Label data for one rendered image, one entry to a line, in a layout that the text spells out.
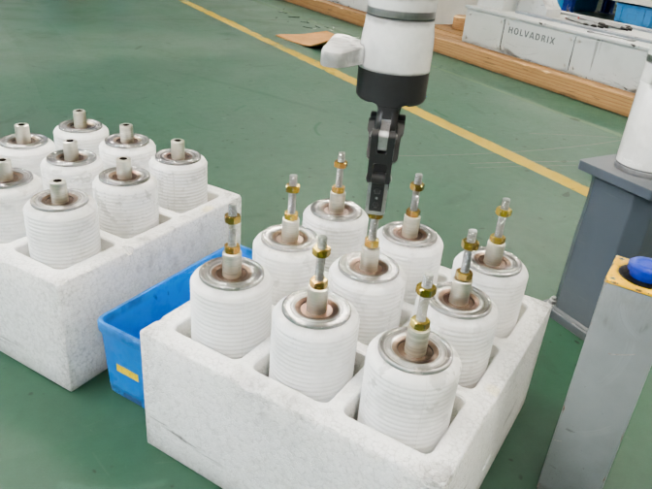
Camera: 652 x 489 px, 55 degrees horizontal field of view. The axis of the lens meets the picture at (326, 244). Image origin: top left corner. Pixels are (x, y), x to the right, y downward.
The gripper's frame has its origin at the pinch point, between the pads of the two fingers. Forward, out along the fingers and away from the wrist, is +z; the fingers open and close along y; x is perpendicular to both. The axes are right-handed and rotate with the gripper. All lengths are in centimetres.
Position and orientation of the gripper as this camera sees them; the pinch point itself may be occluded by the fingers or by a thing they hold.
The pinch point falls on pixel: (377, 191)
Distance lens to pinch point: 73.4
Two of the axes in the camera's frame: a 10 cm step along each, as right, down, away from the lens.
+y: 1.5, -4.5, 8.8
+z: -0.8, 8.8, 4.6
